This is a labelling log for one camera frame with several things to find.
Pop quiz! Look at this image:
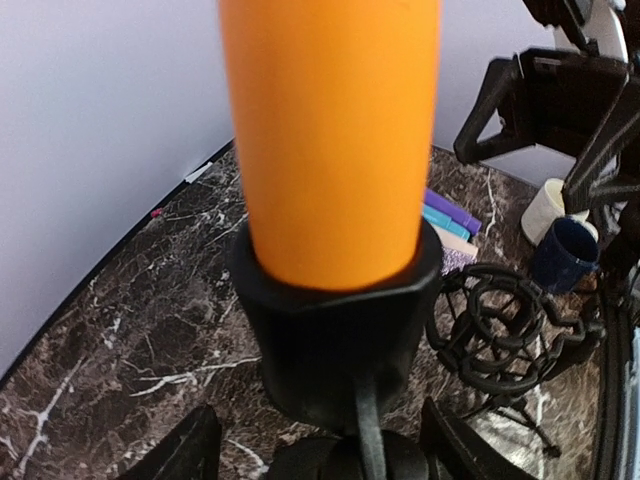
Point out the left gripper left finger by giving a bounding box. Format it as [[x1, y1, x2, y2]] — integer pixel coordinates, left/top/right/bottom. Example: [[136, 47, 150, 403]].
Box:
[[117, 404, 222, 480]]

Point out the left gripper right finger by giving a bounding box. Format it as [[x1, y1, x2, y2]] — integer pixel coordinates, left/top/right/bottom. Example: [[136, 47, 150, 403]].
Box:
[[419, 397, 534, 480]]

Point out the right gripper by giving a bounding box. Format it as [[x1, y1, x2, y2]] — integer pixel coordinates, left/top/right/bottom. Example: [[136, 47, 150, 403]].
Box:
[[453, 48, 639, 213]]

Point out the black tripod shock-mount stand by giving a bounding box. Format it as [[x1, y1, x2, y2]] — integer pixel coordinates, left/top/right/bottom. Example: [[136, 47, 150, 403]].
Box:
[[425, 263, 606, 458]]

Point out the black stand of orange microphone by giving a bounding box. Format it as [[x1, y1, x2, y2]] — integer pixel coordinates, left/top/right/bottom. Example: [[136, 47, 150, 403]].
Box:
[[229, 223, 442, 479]]

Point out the purple microphone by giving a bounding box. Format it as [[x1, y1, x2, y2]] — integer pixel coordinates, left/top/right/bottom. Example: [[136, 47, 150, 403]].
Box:
[[424, 189, 482, 235]]

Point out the blue microphone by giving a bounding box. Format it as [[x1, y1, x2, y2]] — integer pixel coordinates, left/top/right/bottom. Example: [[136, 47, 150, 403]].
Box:
[[422, 204, 471, 241]]

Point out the beige microphone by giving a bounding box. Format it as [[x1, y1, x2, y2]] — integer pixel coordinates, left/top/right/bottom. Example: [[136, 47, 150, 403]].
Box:
[[433, 225, 478, 257]]

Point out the glitter silver-head microphone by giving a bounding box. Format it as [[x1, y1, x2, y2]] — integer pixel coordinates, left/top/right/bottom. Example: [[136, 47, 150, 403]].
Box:
[[441, 247, 477, 275]]

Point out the orange microphone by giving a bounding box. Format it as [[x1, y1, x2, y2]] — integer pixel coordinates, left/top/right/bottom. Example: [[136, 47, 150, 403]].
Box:
[[218, 1, 440, 291]]

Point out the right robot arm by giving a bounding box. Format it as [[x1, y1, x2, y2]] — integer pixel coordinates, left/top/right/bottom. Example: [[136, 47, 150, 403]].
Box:
[[454, 48, 639, 479]]

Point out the cream mug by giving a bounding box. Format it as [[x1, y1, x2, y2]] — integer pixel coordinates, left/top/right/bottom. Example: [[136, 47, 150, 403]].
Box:
[[520, 178, 566, 246]]

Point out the dark blue mug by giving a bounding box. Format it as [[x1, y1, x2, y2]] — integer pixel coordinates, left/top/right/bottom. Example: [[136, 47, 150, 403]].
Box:
[[530, 217, 600, 294]]

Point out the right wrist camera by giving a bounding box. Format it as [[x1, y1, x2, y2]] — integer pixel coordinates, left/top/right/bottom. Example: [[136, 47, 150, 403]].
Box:
[[523, 0, 631, 63]]

